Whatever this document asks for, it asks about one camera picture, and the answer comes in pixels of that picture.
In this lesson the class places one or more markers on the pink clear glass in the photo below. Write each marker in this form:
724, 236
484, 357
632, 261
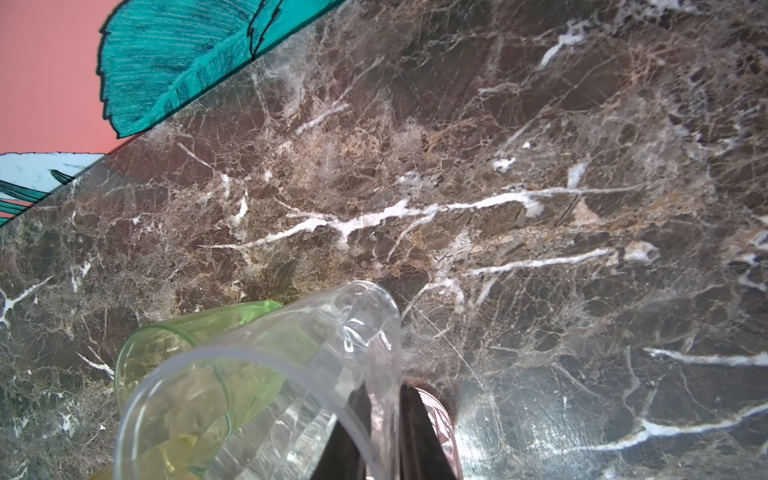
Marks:
443, 429

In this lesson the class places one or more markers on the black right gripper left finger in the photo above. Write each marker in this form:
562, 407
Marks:
341, 458

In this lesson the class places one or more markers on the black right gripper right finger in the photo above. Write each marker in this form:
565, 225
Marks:
421, 453

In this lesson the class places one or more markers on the clear colourless glass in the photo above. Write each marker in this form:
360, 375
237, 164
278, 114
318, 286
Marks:
325, 346

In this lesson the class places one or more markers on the green right glass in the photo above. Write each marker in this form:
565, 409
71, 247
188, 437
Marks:
177, 414

